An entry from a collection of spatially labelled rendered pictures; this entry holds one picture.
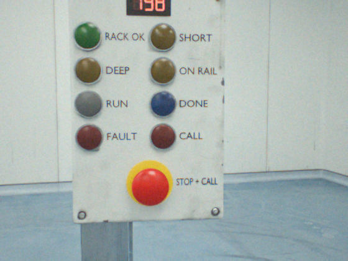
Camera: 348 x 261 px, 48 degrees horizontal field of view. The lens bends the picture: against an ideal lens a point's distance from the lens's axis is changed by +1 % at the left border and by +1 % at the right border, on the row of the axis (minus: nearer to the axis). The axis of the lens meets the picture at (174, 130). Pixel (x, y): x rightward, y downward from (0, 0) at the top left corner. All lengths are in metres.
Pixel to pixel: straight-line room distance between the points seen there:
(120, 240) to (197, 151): 0.16
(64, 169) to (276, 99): 2.52
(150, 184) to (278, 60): 4.42
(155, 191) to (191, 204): 0.06
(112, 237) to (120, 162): 0.12
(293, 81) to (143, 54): 4.47
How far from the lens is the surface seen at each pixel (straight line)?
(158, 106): 0.42
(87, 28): 0.43
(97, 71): 0.43
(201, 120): 0.44
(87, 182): 0.44
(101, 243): 0.53
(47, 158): 4.24
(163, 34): 0.43
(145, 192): 0.41
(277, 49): 4.79
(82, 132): 0.43
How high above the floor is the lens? 0.97
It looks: 5 degrees down
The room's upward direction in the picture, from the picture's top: straight up
